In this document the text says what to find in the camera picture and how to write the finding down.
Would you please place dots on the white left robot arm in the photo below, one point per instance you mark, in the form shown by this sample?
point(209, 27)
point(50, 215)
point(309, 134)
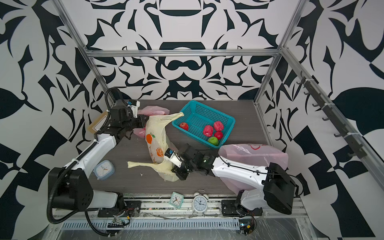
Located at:
point(69, 187)

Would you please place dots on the pink plastic bag front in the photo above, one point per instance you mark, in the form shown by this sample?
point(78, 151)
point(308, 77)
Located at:
point(243, 166)

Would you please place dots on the white twin-bell alarm clock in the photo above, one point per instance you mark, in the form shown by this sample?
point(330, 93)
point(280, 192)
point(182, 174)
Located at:
point(200, 204)

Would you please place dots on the pink plastic bag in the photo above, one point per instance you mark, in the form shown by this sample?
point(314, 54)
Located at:
point(243, 166)
point(150, 111)

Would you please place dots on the green apple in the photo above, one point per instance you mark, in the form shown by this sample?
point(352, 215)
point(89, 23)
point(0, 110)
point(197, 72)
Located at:
point(214, 141)

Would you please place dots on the small teal square clock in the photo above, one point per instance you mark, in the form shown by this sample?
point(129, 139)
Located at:
point(176, 200)

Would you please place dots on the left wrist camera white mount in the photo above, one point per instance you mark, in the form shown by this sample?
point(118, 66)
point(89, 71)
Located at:
point(134, 106)

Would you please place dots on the wall hook rail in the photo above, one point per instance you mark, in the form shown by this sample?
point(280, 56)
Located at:
point(335, 116)

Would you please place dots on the pink plastic bag rear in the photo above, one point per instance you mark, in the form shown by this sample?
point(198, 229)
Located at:
point(150, 111)

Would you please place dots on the smooth red apple with stem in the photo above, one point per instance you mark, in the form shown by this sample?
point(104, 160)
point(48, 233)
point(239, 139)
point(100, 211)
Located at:
point(184, 126)

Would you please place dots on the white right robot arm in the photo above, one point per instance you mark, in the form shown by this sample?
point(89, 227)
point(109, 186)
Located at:
point(278, 192)

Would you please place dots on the small dark red apple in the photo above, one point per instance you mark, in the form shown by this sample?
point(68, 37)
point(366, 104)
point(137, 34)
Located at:
point(219, 135)

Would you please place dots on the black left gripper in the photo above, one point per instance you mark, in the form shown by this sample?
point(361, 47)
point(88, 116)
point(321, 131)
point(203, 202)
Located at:
point(141, 121)

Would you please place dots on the white slotted cable duct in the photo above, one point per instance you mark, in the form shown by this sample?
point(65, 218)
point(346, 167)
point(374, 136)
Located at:
point(175, 224)

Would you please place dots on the yellow plastic bag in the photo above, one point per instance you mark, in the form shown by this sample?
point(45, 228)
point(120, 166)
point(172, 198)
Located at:
point(158, 143)

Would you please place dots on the gold framed picture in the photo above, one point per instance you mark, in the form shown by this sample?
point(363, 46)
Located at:
point(98, 123)

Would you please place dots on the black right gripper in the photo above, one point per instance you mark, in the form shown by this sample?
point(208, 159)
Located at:
point(176, 171)

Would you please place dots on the teal perforated plastic basket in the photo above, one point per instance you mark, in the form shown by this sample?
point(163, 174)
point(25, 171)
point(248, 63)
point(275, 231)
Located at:
point(197, 116)

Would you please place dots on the light blue round clock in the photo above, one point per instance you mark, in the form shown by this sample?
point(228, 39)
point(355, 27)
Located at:
point(104, 170)

